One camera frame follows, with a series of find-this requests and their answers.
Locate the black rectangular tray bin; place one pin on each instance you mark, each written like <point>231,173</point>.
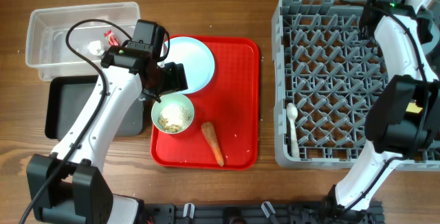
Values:
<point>67,97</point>

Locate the red plastic serving tray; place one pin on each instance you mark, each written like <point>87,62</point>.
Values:
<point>230,101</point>

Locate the white tissue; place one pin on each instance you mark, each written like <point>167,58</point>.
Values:
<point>96,48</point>

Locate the light blue plate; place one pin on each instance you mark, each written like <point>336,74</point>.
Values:
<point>195,56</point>

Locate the light blue bowl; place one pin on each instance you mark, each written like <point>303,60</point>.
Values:
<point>428,34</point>

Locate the orange carrot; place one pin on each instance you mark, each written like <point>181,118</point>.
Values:
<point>208,131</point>

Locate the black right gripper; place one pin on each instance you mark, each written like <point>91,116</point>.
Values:
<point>383,124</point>

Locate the grey plastic dishwasher rack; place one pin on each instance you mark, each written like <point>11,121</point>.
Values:
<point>330,74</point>

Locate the yellow plastic cup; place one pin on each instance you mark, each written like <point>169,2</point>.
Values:
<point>413,108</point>

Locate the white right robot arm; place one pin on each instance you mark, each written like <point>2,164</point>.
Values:
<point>405,117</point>

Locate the clear plastic waste bin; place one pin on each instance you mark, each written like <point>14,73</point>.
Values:
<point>46,48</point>

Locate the white plastic spoon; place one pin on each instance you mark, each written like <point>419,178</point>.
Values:
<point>292,114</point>

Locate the green bowl with food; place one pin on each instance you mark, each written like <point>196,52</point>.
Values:
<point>173,114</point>

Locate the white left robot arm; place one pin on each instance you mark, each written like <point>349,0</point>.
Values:
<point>67,186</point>

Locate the red snack wrapper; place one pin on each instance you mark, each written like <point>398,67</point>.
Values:
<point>111,38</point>

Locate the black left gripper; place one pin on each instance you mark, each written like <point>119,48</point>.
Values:
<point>175,77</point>

